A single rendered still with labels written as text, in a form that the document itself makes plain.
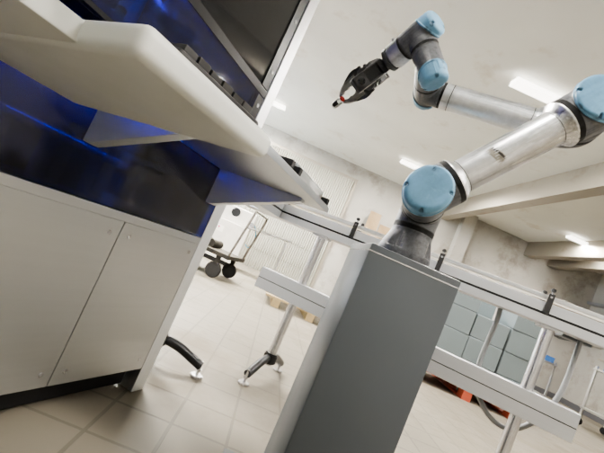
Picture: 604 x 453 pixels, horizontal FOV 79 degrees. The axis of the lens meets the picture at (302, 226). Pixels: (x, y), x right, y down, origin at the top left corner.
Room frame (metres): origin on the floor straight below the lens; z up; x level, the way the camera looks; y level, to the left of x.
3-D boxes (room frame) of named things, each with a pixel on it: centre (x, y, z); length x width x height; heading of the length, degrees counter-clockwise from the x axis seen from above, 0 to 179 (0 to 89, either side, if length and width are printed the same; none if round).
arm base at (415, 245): (1.03, -0.30, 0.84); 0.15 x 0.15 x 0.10
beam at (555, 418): (1.86, -0.64, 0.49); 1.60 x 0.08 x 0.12; 68
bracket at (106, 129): (0.79, 0.38, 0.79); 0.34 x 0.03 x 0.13; 68
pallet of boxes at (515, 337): (4.27, -2.28, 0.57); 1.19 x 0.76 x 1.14; 91
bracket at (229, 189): (1.25, 0.19, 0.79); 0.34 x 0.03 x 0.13; 68
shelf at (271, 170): (1.02, 0.29, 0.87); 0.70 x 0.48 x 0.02; 158
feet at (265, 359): (2.07, -0.13, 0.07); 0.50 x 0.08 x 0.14; 158
